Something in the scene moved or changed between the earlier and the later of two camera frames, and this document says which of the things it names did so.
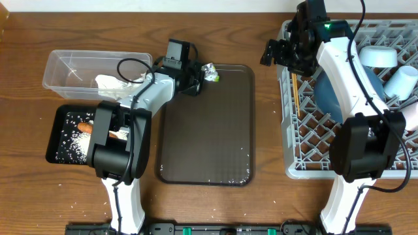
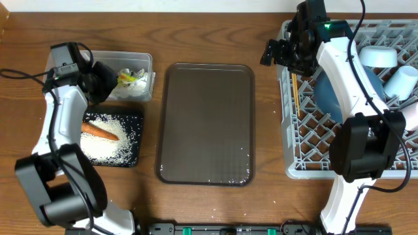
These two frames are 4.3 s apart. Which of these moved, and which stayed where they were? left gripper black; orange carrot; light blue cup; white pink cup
Moved: left gripper black
Stayed: orange carrot; light blue cup; white pink cup
